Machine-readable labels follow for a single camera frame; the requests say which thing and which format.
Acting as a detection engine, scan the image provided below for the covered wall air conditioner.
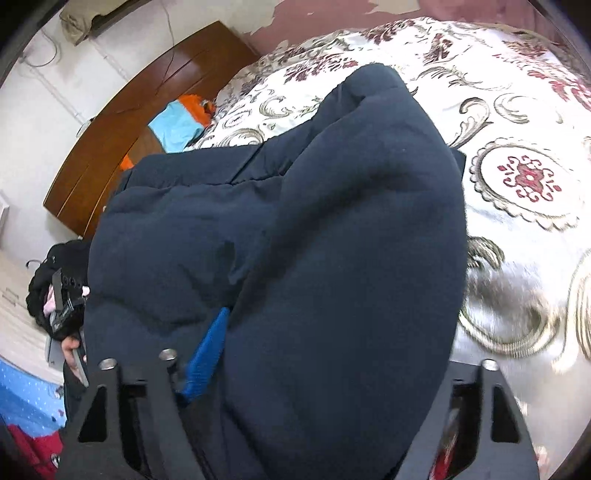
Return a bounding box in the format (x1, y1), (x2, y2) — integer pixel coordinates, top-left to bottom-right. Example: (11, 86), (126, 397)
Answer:
(59, 0), (153, 44)

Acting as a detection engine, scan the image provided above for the floral bedspread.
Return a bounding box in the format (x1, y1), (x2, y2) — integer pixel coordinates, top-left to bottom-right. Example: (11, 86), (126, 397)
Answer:
(182, 16), (591, 467)

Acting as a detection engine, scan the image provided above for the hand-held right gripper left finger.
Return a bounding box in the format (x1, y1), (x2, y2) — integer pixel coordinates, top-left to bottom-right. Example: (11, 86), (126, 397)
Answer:
(55, 307), (232, 480)

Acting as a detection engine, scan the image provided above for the person's left hand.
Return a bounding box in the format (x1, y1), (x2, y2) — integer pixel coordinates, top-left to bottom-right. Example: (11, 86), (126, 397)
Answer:
(61, 335), (88, 371)

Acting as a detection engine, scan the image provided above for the maroon curtain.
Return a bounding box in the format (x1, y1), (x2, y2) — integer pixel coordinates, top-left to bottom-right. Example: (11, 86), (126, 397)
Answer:
(418, 0), (550, 28)

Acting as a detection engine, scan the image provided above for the navy puffer jacket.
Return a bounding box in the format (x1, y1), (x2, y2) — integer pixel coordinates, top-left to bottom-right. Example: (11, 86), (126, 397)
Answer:
(62, 62), (469, 480)

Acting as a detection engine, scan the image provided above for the red cloth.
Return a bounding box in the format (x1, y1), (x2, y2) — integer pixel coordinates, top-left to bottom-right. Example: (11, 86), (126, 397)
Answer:
(2, 422), (63, 480)

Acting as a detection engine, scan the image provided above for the wooden headboard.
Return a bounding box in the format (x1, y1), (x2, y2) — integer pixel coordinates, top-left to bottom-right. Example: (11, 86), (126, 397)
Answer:
(43, 21), (259, 241)

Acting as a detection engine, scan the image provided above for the thin black cable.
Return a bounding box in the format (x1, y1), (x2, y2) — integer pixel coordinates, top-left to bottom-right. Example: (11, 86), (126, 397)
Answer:
(157, 0), (178, 84)

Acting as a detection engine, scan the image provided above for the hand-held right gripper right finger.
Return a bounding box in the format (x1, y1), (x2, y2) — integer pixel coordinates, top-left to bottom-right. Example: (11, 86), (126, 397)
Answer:
(402, 359), (541, 480)

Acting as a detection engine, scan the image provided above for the blue dotted cloth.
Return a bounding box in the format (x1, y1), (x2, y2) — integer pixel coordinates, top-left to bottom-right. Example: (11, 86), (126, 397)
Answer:
(0, 357), (65, 439)

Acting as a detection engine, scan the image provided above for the person's left forearm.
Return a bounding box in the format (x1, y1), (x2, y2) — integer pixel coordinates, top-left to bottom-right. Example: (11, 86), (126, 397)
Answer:
(62, 362), (93, 421)

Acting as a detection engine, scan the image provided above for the light blue cloth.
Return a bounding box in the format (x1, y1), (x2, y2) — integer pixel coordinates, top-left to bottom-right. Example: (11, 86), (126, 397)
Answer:
(148, 102), (204, 153)

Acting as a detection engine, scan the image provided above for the orange cloth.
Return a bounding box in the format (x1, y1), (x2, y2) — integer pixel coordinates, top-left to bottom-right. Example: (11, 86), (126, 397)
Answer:
(117, 93), (218, 171)

